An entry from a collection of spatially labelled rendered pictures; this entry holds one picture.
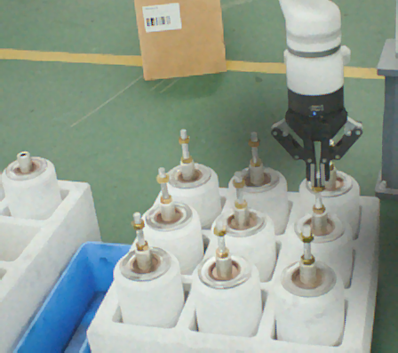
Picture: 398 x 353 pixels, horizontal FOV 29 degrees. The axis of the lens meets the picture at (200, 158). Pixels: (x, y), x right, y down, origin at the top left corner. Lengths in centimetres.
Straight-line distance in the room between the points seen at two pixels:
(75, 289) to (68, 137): 71
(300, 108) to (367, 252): 31
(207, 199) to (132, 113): 83
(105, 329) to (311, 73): 47
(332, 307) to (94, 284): 55
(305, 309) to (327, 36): 36
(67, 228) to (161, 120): 69
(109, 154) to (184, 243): 76
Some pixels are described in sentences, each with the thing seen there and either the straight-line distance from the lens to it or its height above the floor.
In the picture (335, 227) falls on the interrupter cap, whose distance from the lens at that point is 118.
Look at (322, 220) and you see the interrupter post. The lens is 116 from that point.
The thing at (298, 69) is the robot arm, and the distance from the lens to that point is 102.
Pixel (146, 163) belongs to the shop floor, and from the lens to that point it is 187.
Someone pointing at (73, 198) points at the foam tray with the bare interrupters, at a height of 18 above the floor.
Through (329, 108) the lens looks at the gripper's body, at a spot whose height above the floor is 47.
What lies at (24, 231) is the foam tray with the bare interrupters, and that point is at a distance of 143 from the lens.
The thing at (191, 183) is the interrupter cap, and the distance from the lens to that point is 130.
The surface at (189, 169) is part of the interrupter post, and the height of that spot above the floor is 27.
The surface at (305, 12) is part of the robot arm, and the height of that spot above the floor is 60.
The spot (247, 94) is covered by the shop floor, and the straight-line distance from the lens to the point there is 213.
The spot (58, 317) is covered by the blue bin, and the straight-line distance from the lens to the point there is 137.
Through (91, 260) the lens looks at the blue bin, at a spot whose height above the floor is 8.
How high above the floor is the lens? 96
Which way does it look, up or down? 31 degrees down
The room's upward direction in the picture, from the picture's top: 7 degrees counter-clockwise
